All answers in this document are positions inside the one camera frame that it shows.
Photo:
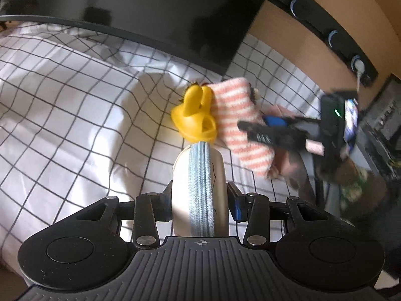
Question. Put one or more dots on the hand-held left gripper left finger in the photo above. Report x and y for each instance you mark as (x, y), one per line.
(163, 207)

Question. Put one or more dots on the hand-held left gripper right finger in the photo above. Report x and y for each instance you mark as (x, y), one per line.
(237, 208)

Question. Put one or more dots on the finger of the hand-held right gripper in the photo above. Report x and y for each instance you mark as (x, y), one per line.
(278, 121)
(269, 136)

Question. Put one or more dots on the yellow eared plush zip pouch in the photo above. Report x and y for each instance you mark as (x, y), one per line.
(216, 188)

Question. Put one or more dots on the pink white striped fluffy sock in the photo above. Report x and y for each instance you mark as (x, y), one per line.
(238, 109)

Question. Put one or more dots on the knitted doll with green dress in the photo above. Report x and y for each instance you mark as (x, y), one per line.
(349, 171)

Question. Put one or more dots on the white glass-sided computer case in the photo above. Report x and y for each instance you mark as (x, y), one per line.
(382, 116)

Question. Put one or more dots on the black power strip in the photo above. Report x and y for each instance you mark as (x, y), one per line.
(316, 22)

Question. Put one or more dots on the white grid bedsheet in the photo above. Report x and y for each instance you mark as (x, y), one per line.
(62, 131)

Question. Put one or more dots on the black monitor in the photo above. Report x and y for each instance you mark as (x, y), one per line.
(156, 6)

